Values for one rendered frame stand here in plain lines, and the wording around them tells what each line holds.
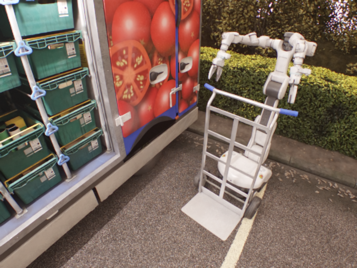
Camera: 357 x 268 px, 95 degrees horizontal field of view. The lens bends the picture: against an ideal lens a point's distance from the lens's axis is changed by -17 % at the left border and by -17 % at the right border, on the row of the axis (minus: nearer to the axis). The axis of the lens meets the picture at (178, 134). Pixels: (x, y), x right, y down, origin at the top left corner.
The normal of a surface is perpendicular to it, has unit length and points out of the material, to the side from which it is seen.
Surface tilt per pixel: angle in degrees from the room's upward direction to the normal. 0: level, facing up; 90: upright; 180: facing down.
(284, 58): 85
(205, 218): 0
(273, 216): 0
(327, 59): 54
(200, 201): 0
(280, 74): 84
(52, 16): 98
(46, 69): 98
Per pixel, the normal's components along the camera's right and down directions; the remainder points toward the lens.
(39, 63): 0.84, 0.36
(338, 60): -0.43, -0.11
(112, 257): 0.00, -0.83
